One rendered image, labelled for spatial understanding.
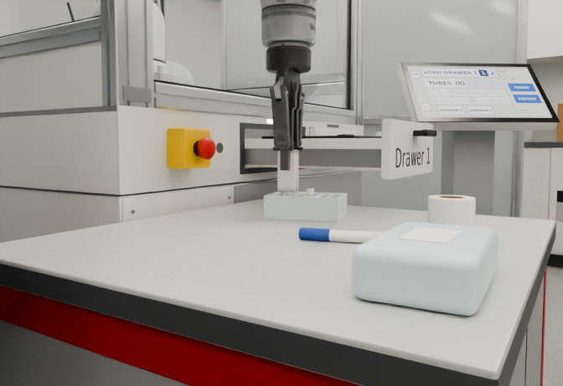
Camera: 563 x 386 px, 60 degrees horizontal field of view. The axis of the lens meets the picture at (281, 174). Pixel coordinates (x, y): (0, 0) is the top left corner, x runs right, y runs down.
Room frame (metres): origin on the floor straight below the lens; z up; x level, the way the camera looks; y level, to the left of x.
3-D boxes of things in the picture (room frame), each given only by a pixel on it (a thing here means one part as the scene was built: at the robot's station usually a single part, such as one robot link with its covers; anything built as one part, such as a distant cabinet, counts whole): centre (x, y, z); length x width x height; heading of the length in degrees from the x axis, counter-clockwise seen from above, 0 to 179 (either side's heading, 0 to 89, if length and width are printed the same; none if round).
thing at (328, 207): (0.82, -0.04, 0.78); 0.12 x 0.08 x 0.04; 73
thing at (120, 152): (1.47, 0.40, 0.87); 1.02 x 0.95 x 0.14; 148
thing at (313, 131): (1.45, -0.16, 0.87); 0.29 x 0.02 x 0.11; 148
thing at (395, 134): (1.01, -0.27, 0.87); 0.29 x 0.02 x 0.11; 148
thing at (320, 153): (1.12, -0.09, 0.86); 0.40 x 0.26 x 0.06; 58
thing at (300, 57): (0.82, -0.01, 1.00); 0.08 x 0.07 x 0.09; 163
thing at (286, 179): (0.81, -0.01, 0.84); 0.03 x 0.01 x 0.07; 73
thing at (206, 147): (0.87, 0.14, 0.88); 0.04 x 0.03 x 0.04; 148
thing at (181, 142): (0.89, 0.17, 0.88); 0.07 x 0.05 x 0.07; 148
